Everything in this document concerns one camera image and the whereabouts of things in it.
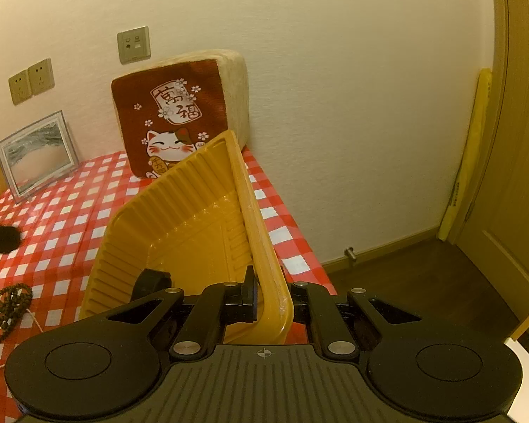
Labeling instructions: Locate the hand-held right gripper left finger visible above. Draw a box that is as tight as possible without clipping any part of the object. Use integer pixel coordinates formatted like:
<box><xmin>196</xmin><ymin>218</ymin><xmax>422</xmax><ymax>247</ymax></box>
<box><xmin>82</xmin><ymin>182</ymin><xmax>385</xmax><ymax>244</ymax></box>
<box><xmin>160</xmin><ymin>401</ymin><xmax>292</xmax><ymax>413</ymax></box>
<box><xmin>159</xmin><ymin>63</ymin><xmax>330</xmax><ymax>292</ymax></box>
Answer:
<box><xmin>96</xmin><ymin>265</ymin><xmax>262</xmax><ymax>360</ymax></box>

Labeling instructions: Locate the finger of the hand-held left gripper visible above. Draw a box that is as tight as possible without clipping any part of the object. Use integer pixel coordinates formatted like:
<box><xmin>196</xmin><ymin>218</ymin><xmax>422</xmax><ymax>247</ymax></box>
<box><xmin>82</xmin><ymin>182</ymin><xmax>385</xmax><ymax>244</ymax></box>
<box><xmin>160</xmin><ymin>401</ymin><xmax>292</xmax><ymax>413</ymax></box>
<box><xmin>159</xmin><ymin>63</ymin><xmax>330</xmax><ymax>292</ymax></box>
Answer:
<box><xmin>0</xmin><ymin>225</ymin><xmax>22</xmax><ymax>254</ymax></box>

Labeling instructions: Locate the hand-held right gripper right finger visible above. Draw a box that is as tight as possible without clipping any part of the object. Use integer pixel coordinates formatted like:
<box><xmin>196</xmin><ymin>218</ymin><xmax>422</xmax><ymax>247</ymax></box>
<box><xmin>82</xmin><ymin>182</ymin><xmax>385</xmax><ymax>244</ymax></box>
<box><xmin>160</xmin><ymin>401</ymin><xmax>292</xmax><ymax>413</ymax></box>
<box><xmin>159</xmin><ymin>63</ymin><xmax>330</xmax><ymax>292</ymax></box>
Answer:
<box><xmin>288</xmin><ymin>280</ymin><xmax>424</xmax><ymax>357</ymax></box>

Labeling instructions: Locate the black bracelet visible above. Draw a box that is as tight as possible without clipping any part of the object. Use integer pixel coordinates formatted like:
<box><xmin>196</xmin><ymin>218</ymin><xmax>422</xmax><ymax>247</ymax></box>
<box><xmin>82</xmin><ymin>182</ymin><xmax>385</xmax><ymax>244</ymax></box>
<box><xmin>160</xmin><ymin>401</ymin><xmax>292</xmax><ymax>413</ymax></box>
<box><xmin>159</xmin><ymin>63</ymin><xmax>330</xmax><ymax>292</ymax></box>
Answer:
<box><xmin>131</xmin><ymin>269</ymin><xmax>174</xmax><ymax>305</ymax></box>

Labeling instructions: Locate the yellow plastic tray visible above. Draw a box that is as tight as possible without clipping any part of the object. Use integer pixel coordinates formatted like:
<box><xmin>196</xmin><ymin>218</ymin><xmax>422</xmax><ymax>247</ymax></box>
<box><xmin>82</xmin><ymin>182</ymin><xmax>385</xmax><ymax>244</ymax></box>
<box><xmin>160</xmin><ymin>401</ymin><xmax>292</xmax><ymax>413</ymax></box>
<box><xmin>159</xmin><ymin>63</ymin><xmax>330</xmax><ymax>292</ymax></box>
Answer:
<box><xmin>78</xmin><ymin>130</ymin><xmax>295</xmax><ymax>345</ymax></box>

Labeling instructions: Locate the red checkered tablecloth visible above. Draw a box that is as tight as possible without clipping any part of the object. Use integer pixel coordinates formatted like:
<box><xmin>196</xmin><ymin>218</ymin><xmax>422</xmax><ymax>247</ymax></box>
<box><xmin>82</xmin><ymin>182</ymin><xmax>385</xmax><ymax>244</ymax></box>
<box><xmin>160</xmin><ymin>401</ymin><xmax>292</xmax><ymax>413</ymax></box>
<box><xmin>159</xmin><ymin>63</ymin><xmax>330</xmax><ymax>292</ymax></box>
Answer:
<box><xmin>0</xmin><ymin>147</ymin><xmax>338</xmax><ymax>423</ymax></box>

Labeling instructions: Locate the red cat print cushion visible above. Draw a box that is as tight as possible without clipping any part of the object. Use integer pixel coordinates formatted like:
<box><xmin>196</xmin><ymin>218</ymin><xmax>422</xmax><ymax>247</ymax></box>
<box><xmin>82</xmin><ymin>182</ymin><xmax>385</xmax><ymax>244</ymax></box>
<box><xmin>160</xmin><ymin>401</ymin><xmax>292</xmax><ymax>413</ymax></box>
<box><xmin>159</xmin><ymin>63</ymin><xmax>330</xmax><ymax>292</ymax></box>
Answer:
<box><xmin>111</xmin><ymin>49</ymin><xmax>249</xmax><ymax>180</ymax></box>

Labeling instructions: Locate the wooden door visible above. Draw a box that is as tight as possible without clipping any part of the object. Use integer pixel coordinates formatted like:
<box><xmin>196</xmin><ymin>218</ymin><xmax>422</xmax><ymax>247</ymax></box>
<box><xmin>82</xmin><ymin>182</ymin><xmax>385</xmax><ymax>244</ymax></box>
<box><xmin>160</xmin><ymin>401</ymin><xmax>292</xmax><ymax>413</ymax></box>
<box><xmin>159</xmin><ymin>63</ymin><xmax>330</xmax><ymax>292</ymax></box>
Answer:
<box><xmin>456</xmin><ymin>0</ymin><xmax>529</xmax><ymax>340</ymax></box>

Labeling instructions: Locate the brown bead necklace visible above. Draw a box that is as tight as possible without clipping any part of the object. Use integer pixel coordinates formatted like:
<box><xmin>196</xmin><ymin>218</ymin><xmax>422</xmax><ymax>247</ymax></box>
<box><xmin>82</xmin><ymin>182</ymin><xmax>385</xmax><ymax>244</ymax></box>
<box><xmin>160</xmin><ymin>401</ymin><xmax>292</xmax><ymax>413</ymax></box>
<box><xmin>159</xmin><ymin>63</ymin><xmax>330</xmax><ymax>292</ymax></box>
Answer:
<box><xmin>0</xmin><ymin>284</ymin><xmax>33</xmax><ymax>343</ymax></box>

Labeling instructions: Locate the clear picture frame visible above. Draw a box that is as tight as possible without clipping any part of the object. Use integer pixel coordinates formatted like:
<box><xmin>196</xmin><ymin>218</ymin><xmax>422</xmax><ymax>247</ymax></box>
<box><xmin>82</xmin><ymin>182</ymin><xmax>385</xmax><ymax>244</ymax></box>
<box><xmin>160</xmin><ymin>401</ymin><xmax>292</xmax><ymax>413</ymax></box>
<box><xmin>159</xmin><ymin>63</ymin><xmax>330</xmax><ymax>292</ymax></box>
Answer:
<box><xmin>0</xmin><ymin>109</ymin><xmax>78</xmax><ymax>204</ymax></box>

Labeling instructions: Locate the wall power socket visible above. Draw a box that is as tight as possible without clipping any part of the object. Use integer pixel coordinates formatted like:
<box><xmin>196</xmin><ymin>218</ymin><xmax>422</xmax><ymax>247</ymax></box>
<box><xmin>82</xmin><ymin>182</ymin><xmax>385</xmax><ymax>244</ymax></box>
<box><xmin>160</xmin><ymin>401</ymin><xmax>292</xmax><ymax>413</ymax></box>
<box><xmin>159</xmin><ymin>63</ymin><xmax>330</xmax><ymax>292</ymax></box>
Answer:
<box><xmin>8</xmin><ymin>69</ymin><xmax>31</xmax><ymax>105</ymax></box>
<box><xmin>28</xmin><ymin>57</ymin><xmax>55</xmax><ymax>96</ymax></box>

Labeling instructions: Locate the square wall socket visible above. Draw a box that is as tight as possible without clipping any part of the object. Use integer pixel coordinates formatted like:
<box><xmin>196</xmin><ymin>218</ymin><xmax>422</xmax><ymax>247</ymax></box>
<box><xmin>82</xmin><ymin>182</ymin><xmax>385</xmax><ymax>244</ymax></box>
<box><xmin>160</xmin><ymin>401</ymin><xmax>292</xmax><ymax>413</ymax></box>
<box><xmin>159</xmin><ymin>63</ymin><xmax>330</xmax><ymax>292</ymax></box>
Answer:
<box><xmin>117</xmin><ymin>26</ymin><xmax>151</xmax><ymax>64</ymax></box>

